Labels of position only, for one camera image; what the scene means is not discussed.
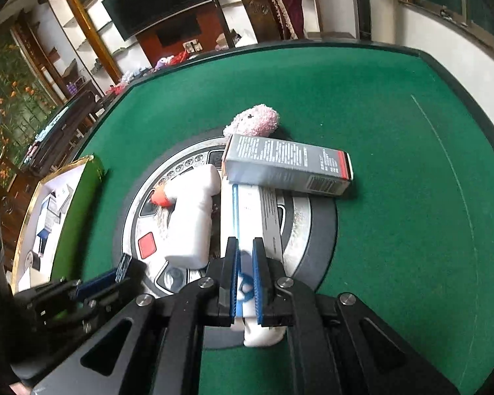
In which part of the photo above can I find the white and blue small packet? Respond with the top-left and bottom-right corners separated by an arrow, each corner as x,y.
35,185 -> 72,241

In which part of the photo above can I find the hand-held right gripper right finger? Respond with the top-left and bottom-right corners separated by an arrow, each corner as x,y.
252,236 -> 464,395

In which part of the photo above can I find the grey box with red stripe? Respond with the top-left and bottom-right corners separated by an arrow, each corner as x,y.
222,134 -> 354,195

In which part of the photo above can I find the black flat television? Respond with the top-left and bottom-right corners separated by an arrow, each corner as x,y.
102,0 -> 212,41

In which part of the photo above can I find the floral wall mural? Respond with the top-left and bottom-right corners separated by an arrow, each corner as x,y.
0,25 -> 62,165

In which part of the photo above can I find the wooden framed wall shelf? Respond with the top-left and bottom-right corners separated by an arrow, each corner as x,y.
37,0 -> 124,103

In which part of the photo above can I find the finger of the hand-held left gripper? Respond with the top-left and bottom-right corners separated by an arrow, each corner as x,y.
76,269 -> 122,299
114,253 -> 149,294

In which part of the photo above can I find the black low cabinet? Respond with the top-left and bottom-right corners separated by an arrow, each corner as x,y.
20,91 -> 108,169

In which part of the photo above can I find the round table control panel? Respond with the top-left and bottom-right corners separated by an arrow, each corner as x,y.
113,136 -> 338,350

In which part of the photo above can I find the pink plush toy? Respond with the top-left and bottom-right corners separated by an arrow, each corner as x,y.
223,104 -> 281,138

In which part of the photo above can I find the wooden stand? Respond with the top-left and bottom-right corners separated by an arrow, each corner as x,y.
200,0 -> 289,44

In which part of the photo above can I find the long white blue-striped box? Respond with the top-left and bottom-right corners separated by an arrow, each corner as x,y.
219,182 -> 288,348

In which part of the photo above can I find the small brown cardboard box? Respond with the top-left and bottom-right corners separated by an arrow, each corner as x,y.
216,29 -> 248,50

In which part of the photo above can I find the pile of colourful toys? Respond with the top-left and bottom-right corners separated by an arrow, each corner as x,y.
107,51 -> 190,95

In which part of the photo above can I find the wooden chair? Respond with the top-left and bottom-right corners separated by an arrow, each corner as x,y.
0,146 -> 19,215

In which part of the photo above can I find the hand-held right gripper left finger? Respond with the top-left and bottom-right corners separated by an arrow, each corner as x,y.
14,236 -> 243,395

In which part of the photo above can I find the maroon fringed cloth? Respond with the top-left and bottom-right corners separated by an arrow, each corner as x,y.
265,0 -> 305,40

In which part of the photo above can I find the gold-rimmed green cardboard box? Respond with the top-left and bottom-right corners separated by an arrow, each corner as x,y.
12,154 -> 107,297

